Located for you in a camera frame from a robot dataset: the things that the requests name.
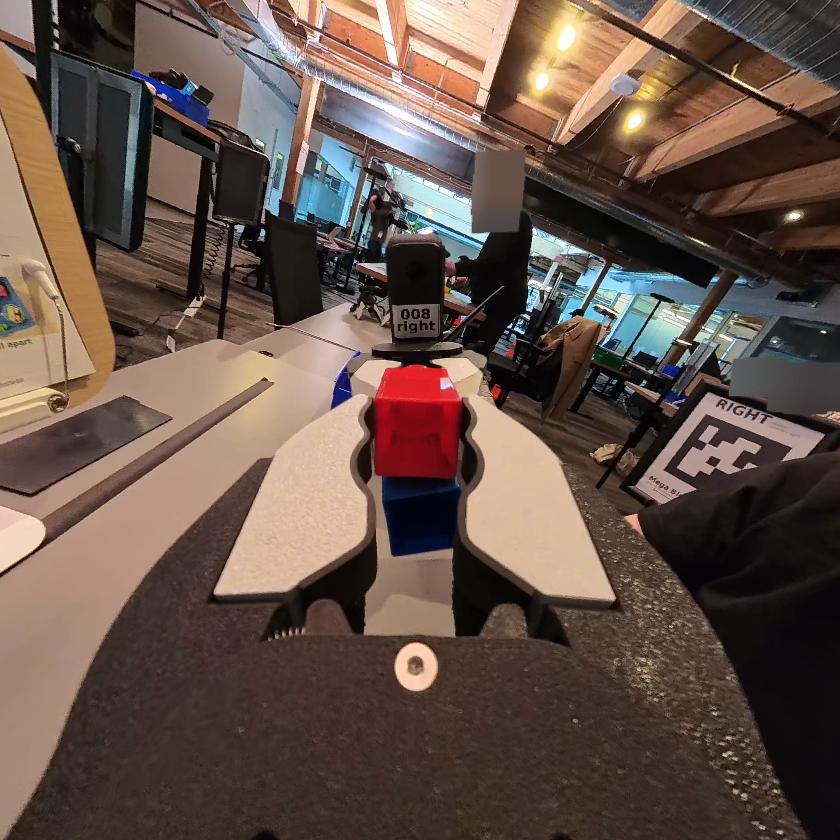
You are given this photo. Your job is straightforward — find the instruction sheet on stand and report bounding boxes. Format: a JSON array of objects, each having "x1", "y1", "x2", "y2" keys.
[{"x1": 0, "y1": 46, "x2": 118, "y2": 575}]

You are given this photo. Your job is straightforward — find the blue plastic bin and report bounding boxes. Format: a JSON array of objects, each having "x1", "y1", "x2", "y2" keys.
[{"x1": 331, "y1": 351, "x2": 363, "y2": 409}]

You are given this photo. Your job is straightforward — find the black flat plate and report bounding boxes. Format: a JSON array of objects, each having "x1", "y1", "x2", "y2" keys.
[{"x1": 0, "y1": 395, "x2": 173, "y2": 495}]

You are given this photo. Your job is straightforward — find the wooden office table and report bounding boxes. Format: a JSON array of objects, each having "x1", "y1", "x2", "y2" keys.
[{"x1": 131, "y1": 69, "x2": 222, "y2": 301}]

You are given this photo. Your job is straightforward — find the black floor stand with panel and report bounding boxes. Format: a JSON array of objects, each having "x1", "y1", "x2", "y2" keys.
[{"x1": 33, "y1": 0, "x2": 156, "y2": 255}]

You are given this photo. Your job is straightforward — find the beige jacket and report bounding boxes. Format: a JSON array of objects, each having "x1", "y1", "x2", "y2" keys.
[{"x1": 538, "y1": 317, "x2": 602, "y2": 421}]

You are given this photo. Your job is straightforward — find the white power strip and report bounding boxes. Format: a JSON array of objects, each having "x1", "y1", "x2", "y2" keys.
[{"x1": 166, "y1": 294, "x2": 206, "y2": 353}]

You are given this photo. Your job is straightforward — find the black easel board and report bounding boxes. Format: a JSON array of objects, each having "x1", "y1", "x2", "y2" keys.
[{"x1": 212, "y1": 138, "x2": 326, "y2": 340}]

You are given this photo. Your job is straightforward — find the red one-stud toy block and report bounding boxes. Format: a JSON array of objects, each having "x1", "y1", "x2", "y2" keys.
[{"x1": 373, "y1": 365, "x2": 464, "y2": 480}]

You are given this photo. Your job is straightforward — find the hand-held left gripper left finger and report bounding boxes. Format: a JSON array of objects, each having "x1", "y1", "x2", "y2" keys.
[{"x1": 213, "y1": 394, "x2": 379, "y2": 627}]

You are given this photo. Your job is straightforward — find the wide silver ventilation duct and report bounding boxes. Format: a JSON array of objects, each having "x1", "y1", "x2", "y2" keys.
[{"x1": 676, "y1": 0, "x2": 840, "y2": 91}]

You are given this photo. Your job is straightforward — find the narrow silver ventilation duct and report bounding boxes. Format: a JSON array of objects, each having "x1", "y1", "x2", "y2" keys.
[{"x1": 187, "y1": 0, "x2": 475, "y2": 158}]

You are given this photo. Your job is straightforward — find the grey desk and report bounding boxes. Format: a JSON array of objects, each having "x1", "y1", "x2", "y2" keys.
[{"x1": 0, "y1": 302, "x2": 500, "y2": 828}]

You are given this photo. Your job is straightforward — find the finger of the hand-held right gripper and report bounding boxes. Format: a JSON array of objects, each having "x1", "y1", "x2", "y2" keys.
[
  {"x1": 348, "y1": 354, "x2": 389, "y2": 403},
  {"x1": 448, "y1": 351, "x2": 490, "y2": 399}
]

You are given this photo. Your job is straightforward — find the blue one-stud toy block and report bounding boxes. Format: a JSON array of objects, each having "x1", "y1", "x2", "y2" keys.
[{"x1": 382, "y1": 476, "x2": 462, "y2": 557}]

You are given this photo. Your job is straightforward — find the framed marker sign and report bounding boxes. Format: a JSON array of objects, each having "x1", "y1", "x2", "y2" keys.
[{"x1": 620, "y1": 381, "x2": 840, "y2": 508}]

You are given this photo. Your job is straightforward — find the person's black shirt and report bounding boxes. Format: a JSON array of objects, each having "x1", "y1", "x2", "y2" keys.
[{"x1": 638, "y1": 449, "x2": 840, "y2": 840}]

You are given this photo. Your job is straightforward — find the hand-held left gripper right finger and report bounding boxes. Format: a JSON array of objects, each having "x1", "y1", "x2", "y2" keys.
[{"x1": 453, "y1": 394, "x2": 618, "y2": 631}]

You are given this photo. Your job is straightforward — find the printed instruction sheet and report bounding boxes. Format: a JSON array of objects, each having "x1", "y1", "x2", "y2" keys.
[{"x1": 0, "y1": 118, "x2": 97, "y2": 403}]

